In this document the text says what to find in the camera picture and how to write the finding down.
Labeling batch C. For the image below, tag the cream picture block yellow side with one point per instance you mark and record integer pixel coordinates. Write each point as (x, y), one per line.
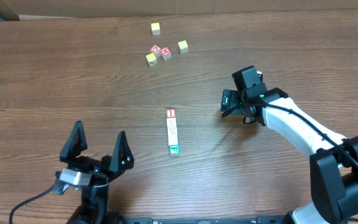
(171, 122)

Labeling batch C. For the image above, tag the red C letter block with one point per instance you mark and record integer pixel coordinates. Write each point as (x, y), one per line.
(156, 50)

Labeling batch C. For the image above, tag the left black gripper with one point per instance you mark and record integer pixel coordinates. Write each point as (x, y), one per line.
(95, 166)

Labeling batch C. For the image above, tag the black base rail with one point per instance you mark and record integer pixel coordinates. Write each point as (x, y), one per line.
(144, 220)

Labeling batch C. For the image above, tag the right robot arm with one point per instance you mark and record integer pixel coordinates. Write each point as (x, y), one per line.
(333, 158)

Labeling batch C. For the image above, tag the red M letter block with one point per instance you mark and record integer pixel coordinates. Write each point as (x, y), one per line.
(166, 53)

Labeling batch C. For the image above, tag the red I letter block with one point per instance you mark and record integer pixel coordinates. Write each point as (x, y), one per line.
(171, 113)

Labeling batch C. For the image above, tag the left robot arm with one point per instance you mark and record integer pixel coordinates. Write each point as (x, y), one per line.
(94, 205)

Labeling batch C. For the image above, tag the plain cream block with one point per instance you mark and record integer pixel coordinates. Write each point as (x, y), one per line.
(173, 140)

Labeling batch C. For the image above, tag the yellow block right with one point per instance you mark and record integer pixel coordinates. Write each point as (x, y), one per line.
(183, 46)

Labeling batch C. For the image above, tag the yellow block far top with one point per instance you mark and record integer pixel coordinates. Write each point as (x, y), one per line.
(155, 28)

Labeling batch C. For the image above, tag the yellow block left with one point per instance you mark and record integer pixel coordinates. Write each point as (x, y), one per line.
(151, 59)

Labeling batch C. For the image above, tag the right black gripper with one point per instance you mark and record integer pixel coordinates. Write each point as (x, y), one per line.
(229, 101)

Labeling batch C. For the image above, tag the cream block red X side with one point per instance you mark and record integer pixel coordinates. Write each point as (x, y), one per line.
(172, 131)

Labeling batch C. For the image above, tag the green F letter block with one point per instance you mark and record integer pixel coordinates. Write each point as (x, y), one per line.
(174, 150)

